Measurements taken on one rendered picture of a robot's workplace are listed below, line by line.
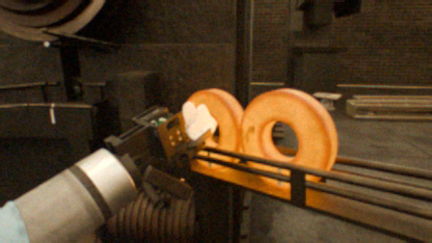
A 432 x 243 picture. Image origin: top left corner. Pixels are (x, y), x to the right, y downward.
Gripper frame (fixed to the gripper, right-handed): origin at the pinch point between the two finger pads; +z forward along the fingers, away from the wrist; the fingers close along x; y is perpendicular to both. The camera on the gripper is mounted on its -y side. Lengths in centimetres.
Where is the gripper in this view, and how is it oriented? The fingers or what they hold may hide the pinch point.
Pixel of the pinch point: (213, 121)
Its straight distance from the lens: 53.0
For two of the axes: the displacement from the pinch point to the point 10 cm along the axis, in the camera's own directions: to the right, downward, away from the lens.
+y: -2.1, -8.6, -4.7
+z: 6.6, -4.8, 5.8
